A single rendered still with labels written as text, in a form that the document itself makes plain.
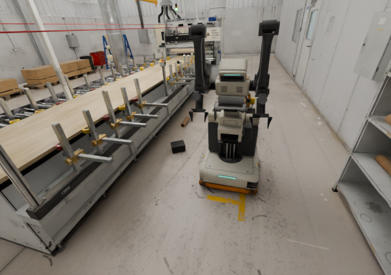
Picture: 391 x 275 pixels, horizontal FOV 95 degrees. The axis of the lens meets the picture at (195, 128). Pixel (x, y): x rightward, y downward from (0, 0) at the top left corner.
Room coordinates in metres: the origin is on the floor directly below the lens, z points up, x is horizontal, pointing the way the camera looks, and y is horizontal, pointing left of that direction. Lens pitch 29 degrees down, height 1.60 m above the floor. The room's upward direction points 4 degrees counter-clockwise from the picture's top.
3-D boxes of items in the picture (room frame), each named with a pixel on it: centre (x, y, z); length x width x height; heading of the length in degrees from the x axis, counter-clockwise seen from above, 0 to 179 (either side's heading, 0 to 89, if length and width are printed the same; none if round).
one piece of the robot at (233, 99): (1.40, -0.31, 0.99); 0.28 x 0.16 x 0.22; 73
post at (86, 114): (1.31, 0.85, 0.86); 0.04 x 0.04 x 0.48; 73
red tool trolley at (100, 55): (10.48, 4.98, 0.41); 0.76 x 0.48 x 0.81; 170
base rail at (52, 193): (3.17, 0.29, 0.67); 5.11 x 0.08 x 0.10; 163
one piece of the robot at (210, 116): (1.76, -0.42, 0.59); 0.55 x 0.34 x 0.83; 73
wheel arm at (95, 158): (1.08, 0.82, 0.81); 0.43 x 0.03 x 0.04; 73
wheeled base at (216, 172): (1.67, -0.39, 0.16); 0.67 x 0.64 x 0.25; 163
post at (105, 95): (1.55, 0.77, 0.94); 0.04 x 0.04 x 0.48; 73
